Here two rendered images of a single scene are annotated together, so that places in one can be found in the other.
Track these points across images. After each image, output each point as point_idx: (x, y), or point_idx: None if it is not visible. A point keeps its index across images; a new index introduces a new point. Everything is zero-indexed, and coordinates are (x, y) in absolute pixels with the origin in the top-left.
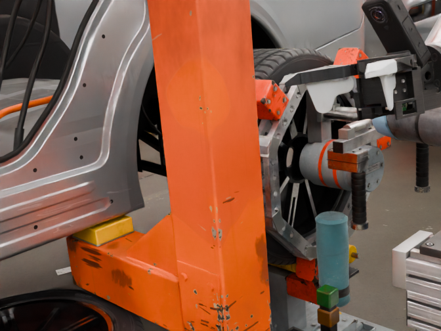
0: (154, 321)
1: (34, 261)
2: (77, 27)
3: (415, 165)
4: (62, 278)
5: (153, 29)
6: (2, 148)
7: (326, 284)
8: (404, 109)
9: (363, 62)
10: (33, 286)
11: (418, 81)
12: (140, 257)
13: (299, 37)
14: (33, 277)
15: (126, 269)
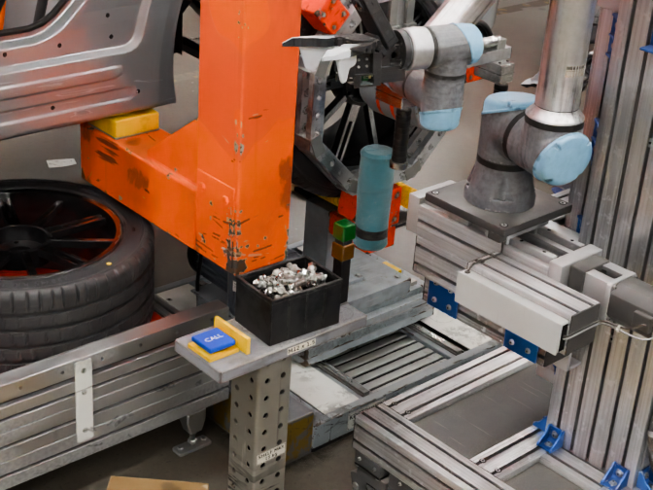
0: (166, 229)
1: (17, 143)
2: None
3: None
4: (55, 172)
5: None
6: (17, 5)
7: (360, 223)
8: (366, 80)
9: (341, 39)
10: (15, 177)
11: (378, 61)
12: (160, 158)
13: None
14: (15, 164)
15: (144, 170)
